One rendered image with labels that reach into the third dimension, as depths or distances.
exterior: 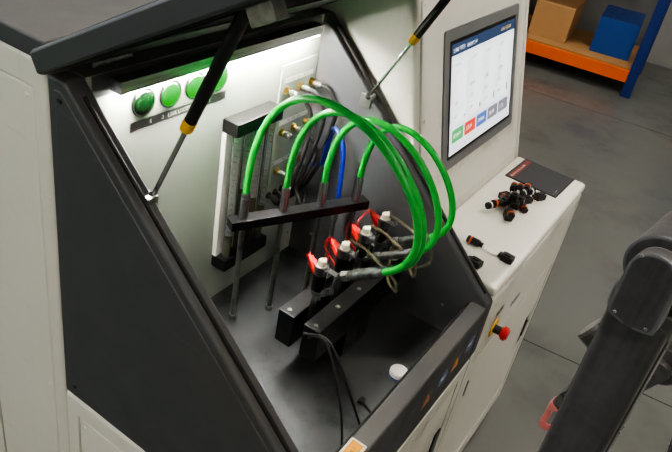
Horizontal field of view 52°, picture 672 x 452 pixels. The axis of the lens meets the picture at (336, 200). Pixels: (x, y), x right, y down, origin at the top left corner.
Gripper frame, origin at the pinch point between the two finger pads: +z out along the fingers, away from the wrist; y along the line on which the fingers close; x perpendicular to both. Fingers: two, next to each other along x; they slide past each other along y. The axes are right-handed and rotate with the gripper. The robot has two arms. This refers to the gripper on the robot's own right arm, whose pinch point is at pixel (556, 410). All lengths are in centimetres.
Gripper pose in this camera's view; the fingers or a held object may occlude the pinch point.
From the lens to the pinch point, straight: 133.9
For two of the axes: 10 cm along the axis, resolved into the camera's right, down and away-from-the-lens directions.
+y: -6.8, 2.9, -6.8
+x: 5.7, 7.9, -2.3
